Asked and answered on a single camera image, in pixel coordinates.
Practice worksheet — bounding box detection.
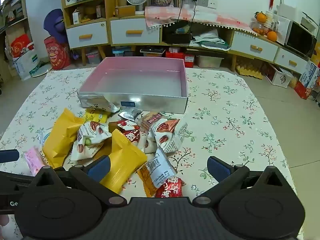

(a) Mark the white sack red print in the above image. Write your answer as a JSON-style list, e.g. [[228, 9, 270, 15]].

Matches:
[[6, 34, 42, 80]]

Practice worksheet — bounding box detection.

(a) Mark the gold snack packet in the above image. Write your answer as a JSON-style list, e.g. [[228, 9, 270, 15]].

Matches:
[[107, 121, 120, 133]]

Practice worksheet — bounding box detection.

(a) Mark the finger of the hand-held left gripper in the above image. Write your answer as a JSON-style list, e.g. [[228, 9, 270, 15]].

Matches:
[[0, 149, 20, 163]]

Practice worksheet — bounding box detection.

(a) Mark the pink snack packet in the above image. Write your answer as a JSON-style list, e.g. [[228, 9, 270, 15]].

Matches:
[[24, 146, 47, 177]]

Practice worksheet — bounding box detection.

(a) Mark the yellow pillow snack packet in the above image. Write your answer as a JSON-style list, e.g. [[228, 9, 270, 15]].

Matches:
[[42, 108, 84, 168], [99, 129, 148, 195]]

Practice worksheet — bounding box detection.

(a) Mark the wall socket strip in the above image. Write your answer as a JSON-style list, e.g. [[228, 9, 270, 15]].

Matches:
[[180, 0, 209, 7]]

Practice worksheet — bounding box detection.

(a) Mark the black microwave oven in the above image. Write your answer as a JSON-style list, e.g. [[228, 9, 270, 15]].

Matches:
[[285, 21, 317, 58]]

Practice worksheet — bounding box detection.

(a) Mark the small silver packet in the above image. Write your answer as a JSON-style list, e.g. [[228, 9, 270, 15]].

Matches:
[[118, 107, 143, 121]]

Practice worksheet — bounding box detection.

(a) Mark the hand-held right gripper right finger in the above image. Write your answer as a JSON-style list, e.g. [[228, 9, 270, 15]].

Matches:
[[192, 156, 288, 207]]

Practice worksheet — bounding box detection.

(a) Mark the white barcode snack packet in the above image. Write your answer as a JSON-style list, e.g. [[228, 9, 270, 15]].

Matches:
[[144, 145, 177, 188]]

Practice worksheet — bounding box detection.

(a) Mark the purple cushion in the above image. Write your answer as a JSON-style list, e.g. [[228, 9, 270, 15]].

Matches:
[[44, 9, 67, 44]]

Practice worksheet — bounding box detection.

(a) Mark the flat yellow printed packet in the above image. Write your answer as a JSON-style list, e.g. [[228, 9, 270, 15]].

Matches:
[[84, 108, 112, 125]]

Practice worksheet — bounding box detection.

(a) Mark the clear plastic storage box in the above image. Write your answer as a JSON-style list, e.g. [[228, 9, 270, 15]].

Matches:
[[196, 55, 224, 68]]

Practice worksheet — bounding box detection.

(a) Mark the blue and white box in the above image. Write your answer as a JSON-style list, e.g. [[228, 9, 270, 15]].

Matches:
[[299, 61, 320, 99]]

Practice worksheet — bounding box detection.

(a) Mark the clear packet blue label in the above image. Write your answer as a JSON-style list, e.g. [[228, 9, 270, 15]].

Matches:
[[37, 129, 52, 147]]

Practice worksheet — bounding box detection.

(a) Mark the bowl of oranges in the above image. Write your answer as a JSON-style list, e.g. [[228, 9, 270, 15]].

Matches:
[[251, 21, 269, 35]]

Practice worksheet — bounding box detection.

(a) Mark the small white packet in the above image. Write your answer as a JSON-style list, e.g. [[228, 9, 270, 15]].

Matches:
[[144, 131, 157, 154]]

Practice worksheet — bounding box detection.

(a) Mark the red box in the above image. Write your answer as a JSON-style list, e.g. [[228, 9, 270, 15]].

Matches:
[[165, 51, 185, 60]]

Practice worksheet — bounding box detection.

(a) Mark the red and white snack packet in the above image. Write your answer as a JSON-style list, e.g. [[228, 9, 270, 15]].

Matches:
[[116, 120, 141, 145]]

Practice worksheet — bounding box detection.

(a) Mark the pink patterned cloth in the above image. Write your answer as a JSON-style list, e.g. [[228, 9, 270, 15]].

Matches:
[[145, 6, 258, 34]]

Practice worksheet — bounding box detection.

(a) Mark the red printed bag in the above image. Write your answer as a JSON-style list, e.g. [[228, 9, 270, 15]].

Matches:
[[44, 36, 71, 70]]

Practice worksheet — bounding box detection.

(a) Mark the egg tray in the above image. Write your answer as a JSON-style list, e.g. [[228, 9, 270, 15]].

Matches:
[[236, 64, 263, 79]]

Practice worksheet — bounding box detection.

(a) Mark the wooden bookshelf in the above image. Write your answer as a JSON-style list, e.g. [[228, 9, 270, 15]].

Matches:
[[0, 0, 29, 63]]

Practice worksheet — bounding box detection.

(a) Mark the floral tablecloth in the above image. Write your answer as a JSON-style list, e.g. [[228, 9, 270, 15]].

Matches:
[[0, 67, 294, 240]]

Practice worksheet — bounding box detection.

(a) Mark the silver paw print packet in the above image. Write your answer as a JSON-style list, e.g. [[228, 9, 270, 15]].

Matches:
[[77, 92, 121, 113]]

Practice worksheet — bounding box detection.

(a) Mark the white nut packet green print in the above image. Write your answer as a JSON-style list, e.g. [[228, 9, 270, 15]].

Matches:
[[70, 121, 112, 161]]

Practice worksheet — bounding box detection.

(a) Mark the brown snack packet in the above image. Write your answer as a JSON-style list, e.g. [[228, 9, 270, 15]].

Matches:
[[138, 112, 164, 132]]

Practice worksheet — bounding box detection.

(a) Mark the orange snack packet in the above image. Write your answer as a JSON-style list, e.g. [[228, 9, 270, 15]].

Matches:
[[137, 166, 157, 197]]

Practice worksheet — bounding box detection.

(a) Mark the pink and silver box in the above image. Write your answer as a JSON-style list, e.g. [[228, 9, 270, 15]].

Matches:
[[77, 57, 188, 114]]

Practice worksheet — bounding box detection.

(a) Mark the white drawer yellow handle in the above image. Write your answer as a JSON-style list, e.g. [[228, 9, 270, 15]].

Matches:
[[230, 31, 278, 59], [274, 47, 309, 74], [110, 19, 160, 45], [66, 21, 108, 49]]

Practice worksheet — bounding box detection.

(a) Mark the white cardboard box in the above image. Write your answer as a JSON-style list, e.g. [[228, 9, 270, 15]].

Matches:
[[265, 64, 294, 88]]

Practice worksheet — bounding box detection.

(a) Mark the wooden shelf cabinet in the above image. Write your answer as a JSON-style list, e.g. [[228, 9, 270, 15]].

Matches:
[[61, 0, 163, 65]]

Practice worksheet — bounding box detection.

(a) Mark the brown cardboard box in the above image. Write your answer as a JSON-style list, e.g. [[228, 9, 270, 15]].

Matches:
[[115, 6, 136, 18]]

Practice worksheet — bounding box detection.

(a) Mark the pile of folded papers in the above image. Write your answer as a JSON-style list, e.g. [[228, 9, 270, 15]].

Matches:
[[190, 29, 232, 51]]

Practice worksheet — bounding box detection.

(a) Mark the white nut snack packet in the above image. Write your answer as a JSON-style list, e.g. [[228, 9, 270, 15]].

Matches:
[[151, 119, 188, 153]]

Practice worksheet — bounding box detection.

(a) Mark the low wooden cabinet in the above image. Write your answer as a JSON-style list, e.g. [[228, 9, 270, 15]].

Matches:
[[160, 21, 310, 75]]

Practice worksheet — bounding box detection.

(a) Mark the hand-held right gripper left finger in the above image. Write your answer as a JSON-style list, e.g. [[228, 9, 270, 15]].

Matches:
[[31, 156, 127, 207]]

